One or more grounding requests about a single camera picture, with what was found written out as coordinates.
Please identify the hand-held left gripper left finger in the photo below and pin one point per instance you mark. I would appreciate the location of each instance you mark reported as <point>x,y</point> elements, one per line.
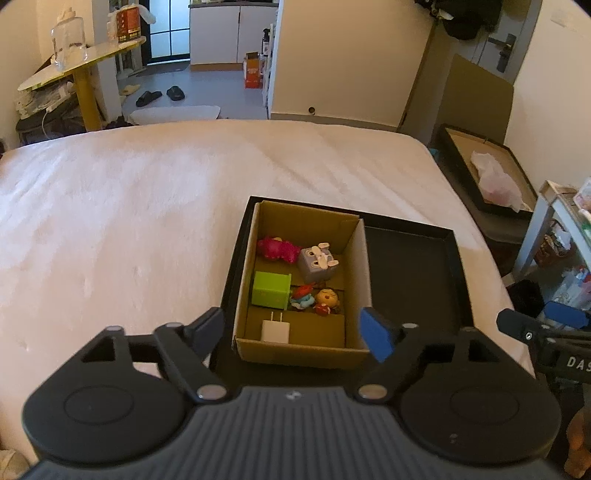
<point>207,330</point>

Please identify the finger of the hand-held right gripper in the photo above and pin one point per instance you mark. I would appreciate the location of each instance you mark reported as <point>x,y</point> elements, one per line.
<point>519,325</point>
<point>568,314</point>

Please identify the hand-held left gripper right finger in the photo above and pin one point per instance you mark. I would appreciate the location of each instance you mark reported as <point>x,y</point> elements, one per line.
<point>376,337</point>

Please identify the orange round toy figure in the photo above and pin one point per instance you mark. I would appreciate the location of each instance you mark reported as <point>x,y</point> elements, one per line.
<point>328,297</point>

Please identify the brown cardboard box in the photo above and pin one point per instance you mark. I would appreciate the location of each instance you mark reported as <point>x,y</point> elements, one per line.
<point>356,277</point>

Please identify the green box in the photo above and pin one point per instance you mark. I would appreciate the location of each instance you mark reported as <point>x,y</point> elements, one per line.
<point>270,288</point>

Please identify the red and blue girl figurine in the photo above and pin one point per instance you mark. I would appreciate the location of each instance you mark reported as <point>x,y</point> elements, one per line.
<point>302,302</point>

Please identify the grey bunny cube toy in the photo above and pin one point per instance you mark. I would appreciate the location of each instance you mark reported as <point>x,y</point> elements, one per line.
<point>314,268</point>

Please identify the black bin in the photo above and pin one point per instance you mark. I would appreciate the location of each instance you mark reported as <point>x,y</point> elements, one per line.
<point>526,297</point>

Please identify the colourful packets pile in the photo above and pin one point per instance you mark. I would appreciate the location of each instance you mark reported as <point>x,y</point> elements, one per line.
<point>577,284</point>

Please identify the white charger plug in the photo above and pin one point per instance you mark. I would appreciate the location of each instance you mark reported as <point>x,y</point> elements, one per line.
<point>275,331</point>

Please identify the brown furry object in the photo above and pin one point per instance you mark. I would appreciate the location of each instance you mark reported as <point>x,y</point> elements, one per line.
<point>579,443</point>

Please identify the white metal rack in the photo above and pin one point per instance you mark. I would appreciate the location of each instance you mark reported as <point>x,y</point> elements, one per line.
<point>531,230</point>

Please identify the pink figurine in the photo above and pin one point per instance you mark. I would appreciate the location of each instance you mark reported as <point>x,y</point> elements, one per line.
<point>277,249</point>

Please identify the crumpled plastic bag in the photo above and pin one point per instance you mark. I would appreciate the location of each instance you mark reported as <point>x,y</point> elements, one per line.
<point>496,180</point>

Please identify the black tray with plastic bag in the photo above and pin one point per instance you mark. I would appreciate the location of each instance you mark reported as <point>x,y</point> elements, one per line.
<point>461,150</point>

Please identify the white floor mat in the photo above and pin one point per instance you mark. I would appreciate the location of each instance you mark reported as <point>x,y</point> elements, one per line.
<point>175,114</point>

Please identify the brown cardboard sheet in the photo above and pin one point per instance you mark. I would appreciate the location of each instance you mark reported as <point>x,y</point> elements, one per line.
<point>471,101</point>

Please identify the black slipper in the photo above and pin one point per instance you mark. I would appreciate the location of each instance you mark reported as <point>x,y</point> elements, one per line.
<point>148,98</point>
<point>176,93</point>

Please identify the beige slipper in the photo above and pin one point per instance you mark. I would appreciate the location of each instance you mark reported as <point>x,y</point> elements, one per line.
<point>130,89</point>

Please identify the round yellow table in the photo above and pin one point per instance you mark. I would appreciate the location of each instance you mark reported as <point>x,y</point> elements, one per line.
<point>87,101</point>

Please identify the orange carton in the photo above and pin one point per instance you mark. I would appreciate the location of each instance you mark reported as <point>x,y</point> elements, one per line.
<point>252,71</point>

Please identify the dark clutter pile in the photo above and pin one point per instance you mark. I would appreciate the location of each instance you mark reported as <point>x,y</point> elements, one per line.
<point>46,122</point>

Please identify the white cabinet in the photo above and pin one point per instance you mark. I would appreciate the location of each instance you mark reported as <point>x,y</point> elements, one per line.
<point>217,37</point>

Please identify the spray bottle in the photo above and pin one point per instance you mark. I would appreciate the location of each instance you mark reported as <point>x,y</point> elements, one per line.
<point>265,41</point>

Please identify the glass panel door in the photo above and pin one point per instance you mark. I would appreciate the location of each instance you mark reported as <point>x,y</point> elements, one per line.
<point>168,27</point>

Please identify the black hanging clothes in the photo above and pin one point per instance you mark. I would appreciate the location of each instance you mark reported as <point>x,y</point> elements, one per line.
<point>461,18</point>

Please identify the red canister in plastic bag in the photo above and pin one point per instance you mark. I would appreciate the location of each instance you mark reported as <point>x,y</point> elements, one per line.
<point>128,23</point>

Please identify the clear plastic jar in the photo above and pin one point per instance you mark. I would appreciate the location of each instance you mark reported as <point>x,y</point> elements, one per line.
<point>69,41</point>

